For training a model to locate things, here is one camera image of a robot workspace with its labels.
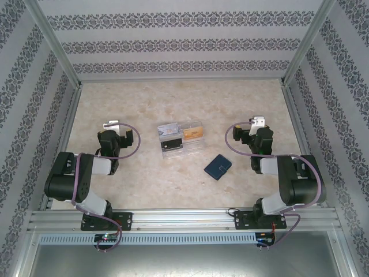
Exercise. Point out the navy leather card holder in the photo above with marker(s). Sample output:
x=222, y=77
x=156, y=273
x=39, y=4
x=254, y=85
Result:
x=217, y=167

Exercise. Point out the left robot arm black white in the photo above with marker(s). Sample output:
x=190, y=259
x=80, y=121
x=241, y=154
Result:
x=63, y=179

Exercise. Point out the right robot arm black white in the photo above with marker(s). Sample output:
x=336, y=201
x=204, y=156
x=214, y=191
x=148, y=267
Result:
x=305, y=184

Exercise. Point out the silver blue credit card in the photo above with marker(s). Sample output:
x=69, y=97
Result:
x=168, y=130

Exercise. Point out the black credit card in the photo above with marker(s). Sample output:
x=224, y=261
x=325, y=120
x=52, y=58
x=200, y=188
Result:
x=171, y=144

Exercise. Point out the orange credit card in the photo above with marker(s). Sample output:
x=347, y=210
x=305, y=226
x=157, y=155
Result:
x=193, y=133

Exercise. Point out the clear plastic card tray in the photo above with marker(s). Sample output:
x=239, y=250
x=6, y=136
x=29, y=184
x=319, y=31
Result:
x=190, y=150

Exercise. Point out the grey metal sheet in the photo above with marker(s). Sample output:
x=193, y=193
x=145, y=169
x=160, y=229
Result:
x=184, y=262

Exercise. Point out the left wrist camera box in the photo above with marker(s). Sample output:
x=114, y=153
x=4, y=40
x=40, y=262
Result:
x=113, y=124

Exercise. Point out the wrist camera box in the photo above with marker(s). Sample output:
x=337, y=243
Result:
x=258, y=122
x=113, y=124

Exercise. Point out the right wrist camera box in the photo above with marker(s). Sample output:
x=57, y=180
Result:
x=258, y=122

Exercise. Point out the aluminium side rail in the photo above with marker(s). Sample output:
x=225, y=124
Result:
x=66, y=130
x=298, y=130

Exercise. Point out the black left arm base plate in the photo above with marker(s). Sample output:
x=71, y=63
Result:
x=127, y=220

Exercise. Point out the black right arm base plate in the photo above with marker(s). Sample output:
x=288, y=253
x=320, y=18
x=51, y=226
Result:
x=240, y=220

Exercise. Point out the aluminium mounting rail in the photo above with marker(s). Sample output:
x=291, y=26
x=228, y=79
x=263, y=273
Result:
x=184, y=219

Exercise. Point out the aluminium frame post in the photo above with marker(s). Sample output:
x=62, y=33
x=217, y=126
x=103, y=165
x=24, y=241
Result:
x=308, y=43
x=55, y=43

